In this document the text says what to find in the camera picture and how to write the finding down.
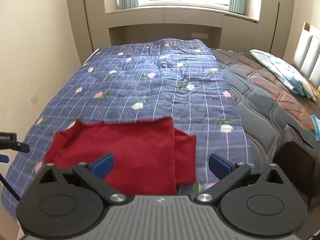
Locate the blue plaid floral quilt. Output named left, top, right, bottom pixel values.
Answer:
left=0, top=38, right=256, bottom=213

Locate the floral pillow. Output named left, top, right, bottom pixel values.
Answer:
left=249, top=49, right=316, bottom=102

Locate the beige tall wardrobe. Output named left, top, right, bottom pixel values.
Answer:
left=67, top=0, right=111, bottom=63

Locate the red knit garment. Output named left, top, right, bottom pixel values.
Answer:
left=44, top=117, right=196, bottom=196

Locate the beige window bench cabinet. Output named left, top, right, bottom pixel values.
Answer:
left=106, top=5, right=259, bottom=53

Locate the brown quilted mattress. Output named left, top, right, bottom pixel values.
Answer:
left=212, top=49, right=319, bottom=165

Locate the padded grey headboard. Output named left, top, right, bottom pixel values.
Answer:
left=293, top=22, right=320, bottom=96

